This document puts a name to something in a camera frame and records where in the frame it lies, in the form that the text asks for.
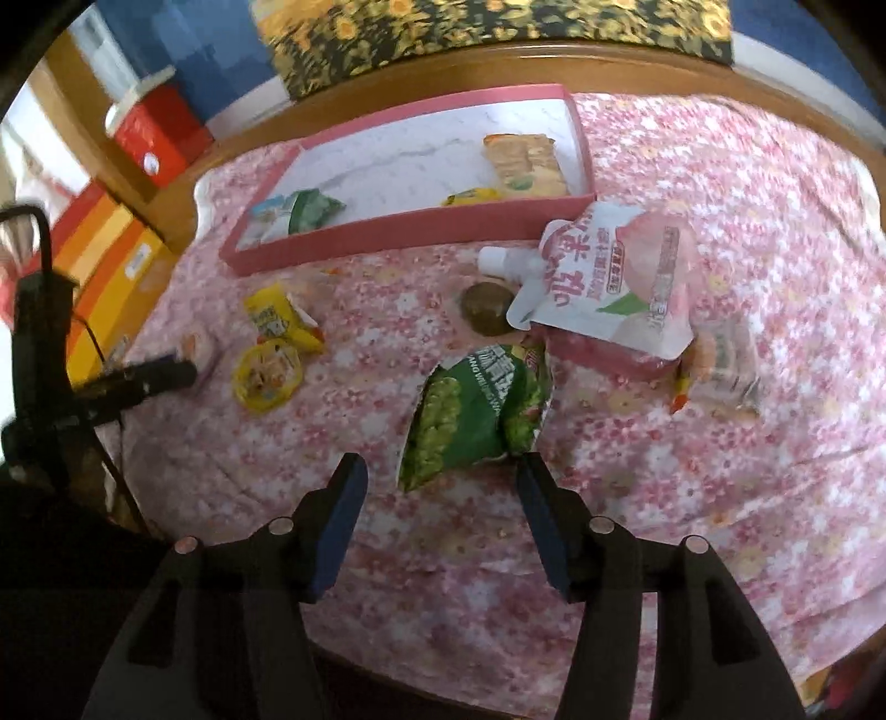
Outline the sunflower field painting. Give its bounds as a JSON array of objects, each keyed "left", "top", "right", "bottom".
[{"left": 249, "top": 0, "right": 733, "bottom": 100}]

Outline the yellow round snack packet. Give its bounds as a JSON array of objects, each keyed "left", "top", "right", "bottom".
[{"left": 231, "top": 339, "right": 303, "bottom": 413}]

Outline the red white carton box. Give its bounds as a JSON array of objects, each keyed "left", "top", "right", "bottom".
[{"left": 105, "top": 66, "right": 215, "bottom": 189}]

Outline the pink floral quilt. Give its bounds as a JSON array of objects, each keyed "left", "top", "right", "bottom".
[{"left": 123, "top": 95, "right": 884, "bottom": 717}]

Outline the pink shallow tray box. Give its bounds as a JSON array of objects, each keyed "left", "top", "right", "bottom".
[{"left": 219, "top": 84, "right": 593, "bottom": 276}]

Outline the clear wrapped biscuit packet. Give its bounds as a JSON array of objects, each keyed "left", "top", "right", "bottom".
[{"left": 670, "top": 315, "right": 761, "bottom": 417}]

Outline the black cable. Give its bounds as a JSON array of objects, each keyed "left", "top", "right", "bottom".
[{"left": 68, "top": 310, "right": 151, "bottom": 534}]

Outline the white peach jelly pouch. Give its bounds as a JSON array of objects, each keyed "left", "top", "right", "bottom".
[{"left": 477, "top": 201, "right": 696, "bottom": 362}]

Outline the orange yellow striped box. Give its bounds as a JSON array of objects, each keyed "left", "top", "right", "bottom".
[{"left": 51, "top": 180, "right": 177, "bottom": 384}]

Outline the white green snack packet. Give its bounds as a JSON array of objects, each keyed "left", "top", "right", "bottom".
[{"left": 242, "top": 188, "right": 346, "bottom": 244}]

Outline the green pea snack bag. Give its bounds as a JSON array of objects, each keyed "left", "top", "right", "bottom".
[{"left": 398, "top": 337, "right": 553, "bottom": 493}]

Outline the orange cracker packet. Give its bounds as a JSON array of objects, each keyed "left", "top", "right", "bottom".
[{"left": 483, "top": 133, "right": 569, "bottom": 198}]

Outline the yellow candy packet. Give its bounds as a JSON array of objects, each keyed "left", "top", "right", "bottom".
[{"left": 243, "top": 284, "right": 326, "bottom": 354}]

